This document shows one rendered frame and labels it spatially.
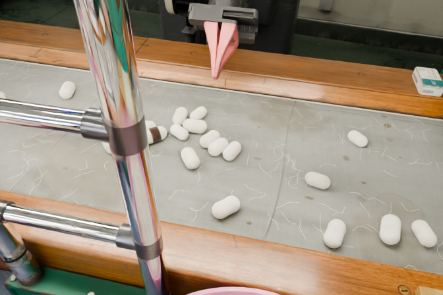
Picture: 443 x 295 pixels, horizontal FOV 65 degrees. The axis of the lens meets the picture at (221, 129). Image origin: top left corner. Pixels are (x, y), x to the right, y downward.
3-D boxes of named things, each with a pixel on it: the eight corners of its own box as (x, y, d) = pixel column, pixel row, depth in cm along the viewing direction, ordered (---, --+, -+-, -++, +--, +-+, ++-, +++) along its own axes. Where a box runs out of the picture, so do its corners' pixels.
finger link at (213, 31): (245, 75, 48) (255, 12, 49) (195, 69, 49) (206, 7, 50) (247, 89, 55) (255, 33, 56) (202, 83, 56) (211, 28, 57)
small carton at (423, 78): (411, 76, 63) (415, 66, 62) (431, 78, 63) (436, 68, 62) (418, 94, 59) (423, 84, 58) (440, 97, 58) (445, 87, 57)
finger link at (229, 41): (228, 73, 48) (238, 10, 50) (178, 67, 49) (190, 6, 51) (232, 87, 55) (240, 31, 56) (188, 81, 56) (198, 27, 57)
